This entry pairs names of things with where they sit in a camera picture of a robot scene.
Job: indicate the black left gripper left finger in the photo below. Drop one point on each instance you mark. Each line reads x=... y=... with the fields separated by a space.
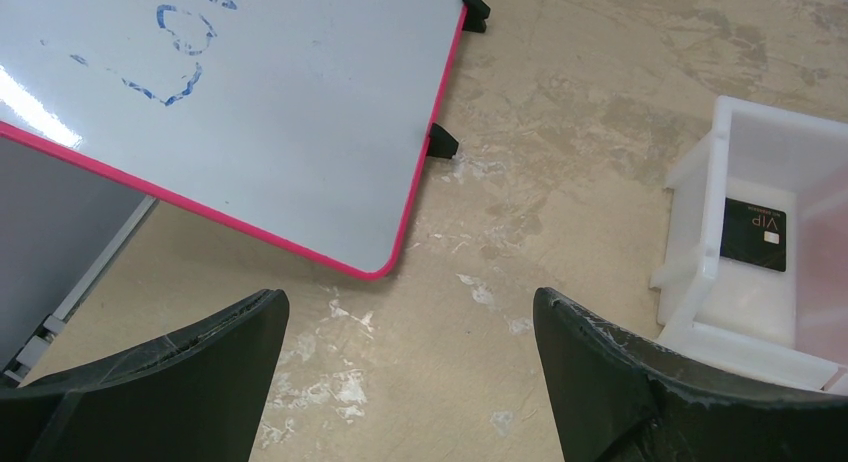
x=194 y=394

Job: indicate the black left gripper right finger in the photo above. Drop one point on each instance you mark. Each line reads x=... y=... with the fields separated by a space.
x=617 y=396

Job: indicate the black credit card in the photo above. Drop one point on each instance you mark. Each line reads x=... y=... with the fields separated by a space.
x=755 y=235

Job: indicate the white plastic bin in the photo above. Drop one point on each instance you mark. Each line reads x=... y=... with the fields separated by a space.
x=786 y=328

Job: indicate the pink framed whiteboard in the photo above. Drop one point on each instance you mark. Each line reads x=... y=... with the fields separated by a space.
x=303 y=123

